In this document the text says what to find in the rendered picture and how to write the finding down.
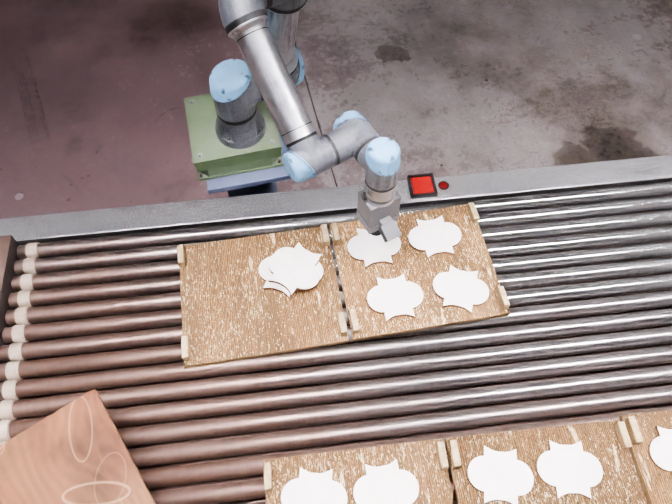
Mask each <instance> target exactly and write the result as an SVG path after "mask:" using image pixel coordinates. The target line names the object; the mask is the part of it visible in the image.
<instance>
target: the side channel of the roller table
mask: <svg viewBox="0 0 672 504"><path fill-rule="evenodd" d="M18 246H19V243H18V242H17V241H16V240H15V239H14V238H13V236H12V235H5V236H0V347H1V346H2V345H9V343H8V344H6V343H5V342H4V341H3V338H2V332H3V329H4V328H5V327H12V326H9V325H8V324H7V323H6V320H5V314H6V312H7V310H11V309H12V308H11V307H10V306H9V303H8V297H9V295H10V293H15V292H14V291H13V289H12V286H11V280H12V278H13V277H14V276H18V275H16V273H15V271H14V263H15V262H16V261H18V260H20V259H19V258H18V256H17V247H18Z"/></svg>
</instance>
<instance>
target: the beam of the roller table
mask: <svg viewBox="0 0 672 504"><path fill-rule="evenodd" d="M434 180H435V184H436V188H437V192H438V195H437V197H427V198H417V199H411V194H410V190H409V185H408V181H407V180H402V181H397V188H396V191H397V192H398V193H399V195H400V196H401V201H400V208H404V207H415V206H425V205H435V204H445V203H456V202H466V201H476V200H486V199H496V198H507V197H517V196H527V195H537V194H548V193H558V192H568V191H578V190H588V189H599V188H609V187H619V186H629V185H640V184H650V183H660V182H670V181H672V155H665V156H654V157H644V158H633V159H623V160H612V161H602V162H591V163H581V164H570V165H560V166H549V167H539V168H528V169H518V170H507V171H497V172H486V173H475V174H465V175H454V176H444V177H434ZM441 181H446V182H447V183H448V184H449V188H448V189H446V190H442V189H440V188H439V187H438V184H439V182H441ZM364 186H365V184H360V185H349V186H339V187H328V188H318V189H307V190H297V191H286V192H276V193H265V194H255V195H244V196H234V197H223V198H213V199H202V200H191V201H181V202H170V203H160V204H149V205H139V206H128V207H118V208H107V209H97V210H86V211H76V212H65V213H55V214H44V215H34V216H23V217H13V218H2V219H1V220H0V236H5V235H12V236H13V238H14V239H15V240H16V241H17V242H18V243H19V245H26V244H28V243H34V242H39V243H46V242H57V241H67V240H77V239H87V238H98V237H108V236H118V235H128V234H139V233H149V232H159V231H169V230H179V229H190V228H200V227H210V226H220V225H231V224H241V223H251V222H261V221H271V220H282V219H292V218H302V217H312V216H323V215H333V214H343V213H353V212H357V201H358V192H360V191H362V190H364Z"/></svg>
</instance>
